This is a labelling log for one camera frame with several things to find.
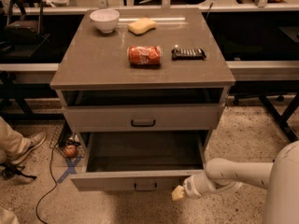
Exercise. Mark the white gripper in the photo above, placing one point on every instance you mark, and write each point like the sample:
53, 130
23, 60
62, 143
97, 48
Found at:
189, 185

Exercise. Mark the grey drawer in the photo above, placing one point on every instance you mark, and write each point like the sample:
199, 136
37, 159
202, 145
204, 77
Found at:
140, 161
127, 118

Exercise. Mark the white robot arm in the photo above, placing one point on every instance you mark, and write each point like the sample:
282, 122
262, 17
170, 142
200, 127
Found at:
280, 178

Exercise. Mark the grey drawer cabinet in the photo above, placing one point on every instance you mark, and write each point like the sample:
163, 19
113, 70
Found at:
95, 70

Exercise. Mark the orange ball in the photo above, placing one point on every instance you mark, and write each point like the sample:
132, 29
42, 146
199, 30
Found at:
70, 151

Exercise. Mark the black stand base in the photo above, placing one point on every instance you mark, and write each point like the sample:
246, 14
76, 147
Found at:
282, 119

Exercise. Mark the black chocolate bar packet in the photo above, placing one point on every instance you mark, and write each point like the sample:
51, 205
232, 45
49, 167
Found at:
187, 54

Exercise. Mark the grey sneaker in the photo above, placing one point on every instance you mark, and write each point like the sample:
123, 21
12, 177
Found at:
36, 140

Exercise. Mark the yellow sponge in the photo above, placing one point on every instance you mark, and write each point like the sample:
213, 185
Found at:
141, 26

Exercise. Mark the person's beige trouser leg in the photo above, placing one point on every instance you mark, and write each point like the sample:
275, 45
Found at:
11, 142

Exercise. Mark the white bowl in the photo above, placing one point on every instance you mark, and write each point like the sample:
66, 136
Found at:
105, 20

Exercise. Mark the black chair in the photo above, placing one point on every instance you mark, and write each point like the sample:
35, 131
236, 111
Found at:
24, 37

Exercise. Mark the wire basket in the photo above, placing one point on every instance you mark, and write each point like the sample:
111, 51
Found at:
63, 137

